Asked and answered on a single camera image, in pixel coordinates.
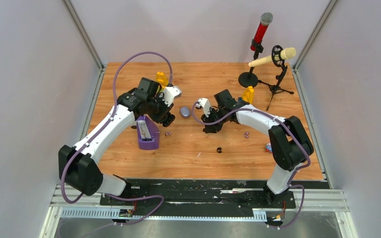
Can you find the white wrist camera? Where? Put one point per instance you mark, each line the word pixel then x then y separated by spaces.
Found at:
pixel 170 93
pixel 205 105

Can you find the yellow green toy block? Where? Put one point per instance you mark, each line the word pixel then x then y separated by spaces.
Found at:
pixel 162 79

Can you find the purple stapler box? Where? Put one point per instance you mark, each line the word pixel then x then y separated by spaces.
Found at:
pixel 148 134

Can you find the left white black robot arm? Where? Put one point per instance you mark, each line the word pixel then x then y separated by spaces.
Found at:
pixel 78 164

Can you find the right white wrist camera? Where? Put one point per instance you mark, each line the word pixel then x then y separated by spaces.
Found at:
pixel 205 105

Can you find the cream microphone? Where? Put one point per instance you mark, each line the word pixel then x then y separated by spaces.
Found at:
pixel 285 54

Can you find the colourful toy block pile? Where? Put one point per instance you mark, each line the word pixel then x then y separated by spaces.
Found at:
pixel 248 95

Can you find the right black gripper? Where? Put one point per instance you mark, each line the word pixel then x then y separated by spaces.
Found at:
pixel 213 128

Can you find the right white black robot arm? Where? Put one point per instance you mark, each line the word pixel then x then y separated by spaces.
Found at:
pixel 290 144

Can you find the black tripod mic stand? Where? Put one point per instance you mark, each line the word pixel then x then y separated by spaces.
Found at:
pixel 276 88

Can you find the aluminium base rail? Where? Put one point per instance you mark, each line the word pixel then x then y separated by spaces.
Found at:
pixel 202 208

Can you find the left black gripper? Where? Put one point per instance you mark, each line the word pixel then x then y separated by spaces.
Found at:
pixel 166 109

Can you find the red microphone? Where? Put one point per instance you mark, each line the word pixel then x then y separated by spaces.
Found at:
pixel 265 19

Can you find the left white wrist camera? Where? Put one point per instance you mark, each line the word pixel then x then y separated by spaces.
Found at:
pixel 170 93

